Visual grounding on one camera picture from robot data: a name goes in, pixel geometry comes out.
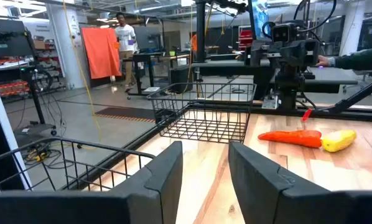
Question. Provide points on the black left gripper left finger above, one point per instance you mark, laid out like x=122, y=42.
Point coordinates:
x=148, y=199

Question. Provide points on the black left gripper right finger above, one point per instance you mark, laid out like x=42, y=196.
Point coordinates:
x=267, y=199

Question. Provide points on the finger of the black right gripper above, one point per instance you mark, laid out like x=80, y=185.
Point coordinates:
x=301, y=53
x=257, y=53

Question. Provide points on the orange carrot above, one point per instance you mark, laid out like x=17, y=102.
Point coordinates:
x=295, y=138

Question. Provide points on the yellow corn cob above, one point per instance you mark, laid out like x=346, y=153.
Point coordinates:
x=338, y=140

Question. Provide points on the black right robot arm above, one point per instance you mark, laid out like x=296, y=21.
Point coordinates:
x=288, y=93

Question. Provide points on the red storage bin rack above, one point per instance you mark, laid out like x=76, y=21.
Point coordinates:
x=245, y=39

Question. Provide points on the grey desk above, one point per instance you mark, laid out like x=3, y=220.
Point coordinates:
x=223, y=65

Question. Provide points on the person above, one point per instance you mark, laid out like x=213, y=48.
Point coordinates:
x=125, y=37
x=360, y=59

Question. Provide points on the black vertical pole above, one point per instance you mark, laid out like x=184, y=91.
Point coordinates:
x=200, y=31

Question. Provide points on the black diagonal strut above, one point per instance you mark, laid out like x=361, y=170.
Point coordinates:
x=357, y=96

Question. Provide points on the black equipment box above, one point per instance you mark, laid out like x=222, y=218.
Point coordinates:
x=181, y=79

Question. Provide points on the black hazard striped floor mat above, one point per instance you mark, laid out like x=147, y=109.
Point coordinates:
x=127, y=112

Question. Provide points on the black standing desk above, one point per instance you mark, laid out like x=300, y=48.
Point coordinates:
x=145, y=57

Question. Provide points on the black monitor stand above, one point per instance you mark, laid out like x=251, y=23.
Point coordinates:
x=36, y=96

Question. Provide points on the orange cloth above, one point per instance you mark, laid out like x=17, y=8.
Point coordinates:
x=100, y=53

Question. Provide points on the shelf with red bins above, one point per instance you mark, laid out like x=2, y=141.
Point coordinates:
x=12, y=88

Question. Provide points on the black monitor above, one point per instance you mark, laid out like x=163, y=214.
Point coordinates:
x=8, y=37

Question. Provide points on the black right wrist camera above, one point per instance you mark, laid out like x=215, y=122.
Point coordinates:
x=284, y=32

